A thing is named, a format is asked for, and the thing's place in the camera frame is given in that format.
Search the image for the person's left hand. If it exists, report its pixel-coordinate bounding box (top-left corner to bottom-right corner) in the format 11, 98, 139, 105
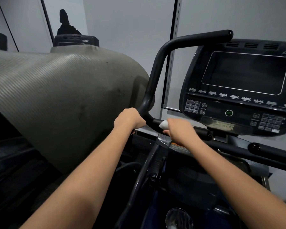
114, 107, 146, 135

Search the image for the person's left forearm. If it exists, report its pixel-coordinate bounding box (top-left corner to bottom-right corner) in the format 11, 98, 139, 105
19, 124, 137, 229

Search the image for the person's right forearm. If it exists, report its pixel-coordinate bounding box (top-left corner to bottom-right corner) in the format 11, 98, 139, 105
181, 137, 286, 229

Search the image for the small black machine console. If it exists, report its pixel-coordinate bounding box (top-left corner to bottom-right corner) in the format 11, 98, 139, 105
53, 34, 100, 47

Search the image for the grey ribbed foam mat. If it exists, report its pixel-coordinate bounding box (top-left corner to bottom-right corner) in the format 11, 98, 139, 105
0, 44, 155, 175

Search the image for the person's right hand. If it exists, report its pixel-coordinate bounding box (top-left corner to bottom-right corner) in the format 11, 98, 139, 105
163, 118, 201, 150

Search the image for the black curved handlebar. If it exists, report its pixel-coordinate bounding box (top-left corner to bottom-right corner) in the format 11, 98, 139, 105
135, 29, 234, 141

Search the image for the black straight handle bar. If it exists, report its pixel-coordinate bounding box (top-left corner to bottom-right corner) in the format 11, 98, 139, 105
247, 142, 286, 165

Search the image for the black exercise machine console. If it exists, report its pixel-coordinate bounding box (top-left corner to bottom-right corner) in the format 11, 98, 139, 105
178, 38, 286, 138

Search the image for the black exercise machine frame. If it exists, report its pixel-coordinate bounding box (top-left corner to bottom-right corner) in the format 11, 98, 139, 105
114, 133, 272, 229

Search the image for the glossy black round cap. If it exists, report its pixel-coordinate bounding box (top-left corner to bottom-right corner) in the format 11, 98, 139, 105
165, 207, 195, 229

